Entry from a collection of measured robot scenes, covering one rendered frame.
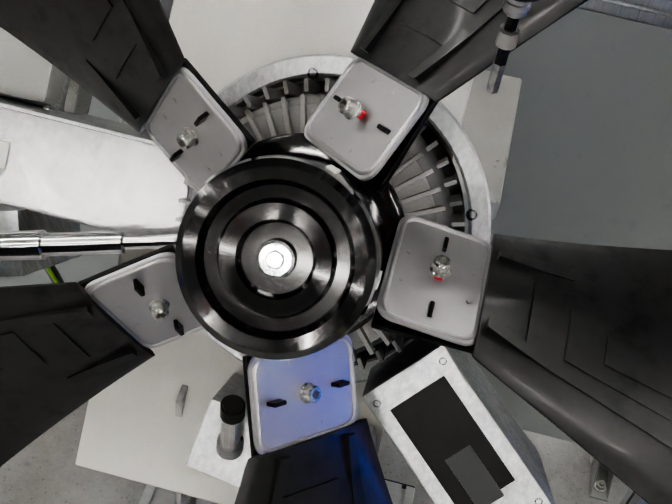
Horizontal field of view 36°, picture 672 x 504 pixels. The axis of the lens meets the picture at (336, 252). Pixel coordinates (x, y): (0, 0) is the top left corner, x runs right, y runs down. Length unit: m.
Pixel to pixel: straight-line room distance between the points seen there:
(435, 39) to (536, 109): 0.82
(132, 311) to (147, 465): 0.29
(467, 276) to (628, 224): 0.93
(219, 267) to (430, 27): 0.19
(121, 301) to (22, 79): 0.24
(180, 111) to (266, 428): 0.21
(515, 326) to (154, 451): 0.41
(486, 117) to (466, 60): 0.69
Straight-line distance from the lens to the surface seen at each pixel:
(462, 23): 0.62
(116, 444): 0.95
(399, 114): 0.62
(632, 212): 1.56
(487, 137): 1.26
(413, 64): 0.63
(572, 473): 2.04
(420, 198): 0.74
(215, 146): 0.65
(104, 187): 0.79
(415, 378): 0.75
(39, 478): 1.93
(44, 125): 0.80
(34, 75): 0.84
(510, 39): 0.52
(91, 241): 0.75
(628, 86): 1.41
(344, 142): 0.64
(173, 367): 0.91
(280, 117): 0.75
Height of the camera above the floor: 1.66
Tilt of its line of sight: 48 degrees down
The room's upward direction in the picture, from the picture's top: 10 degrees clockwise
